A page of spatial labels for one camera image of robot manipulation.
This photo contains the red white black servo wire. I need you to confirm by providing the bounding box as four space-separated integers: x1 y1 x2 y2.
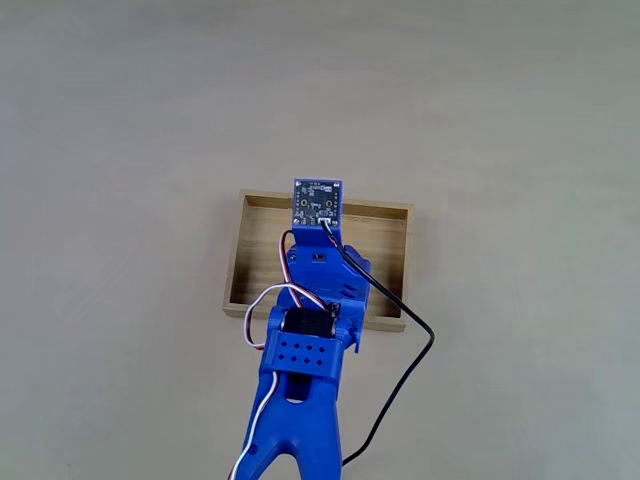
227 228 336 480

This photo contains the shallow wooden box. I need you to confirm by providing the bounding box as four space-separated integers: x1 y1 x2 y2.
222 188 416 334

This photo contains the black camera cable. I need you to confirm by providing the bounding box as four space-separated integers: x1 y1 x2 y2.
319 219 436 471

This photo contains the blue camera circuit board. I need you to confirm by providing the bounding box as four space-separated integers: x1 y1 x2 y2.
291 177 346 229

